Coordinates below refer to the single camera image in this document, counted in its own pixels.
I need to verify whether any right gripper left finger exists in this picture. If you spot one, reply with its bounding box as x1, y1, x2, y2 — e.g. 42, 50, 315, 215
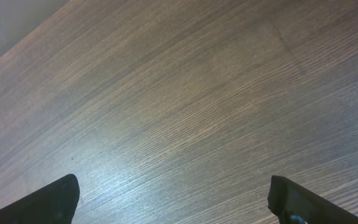
0, 174, 80, 224

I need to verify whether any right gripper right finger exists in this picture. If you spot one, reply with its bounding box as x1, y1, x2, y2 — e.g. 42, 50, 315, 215
268, 175, 358, 224

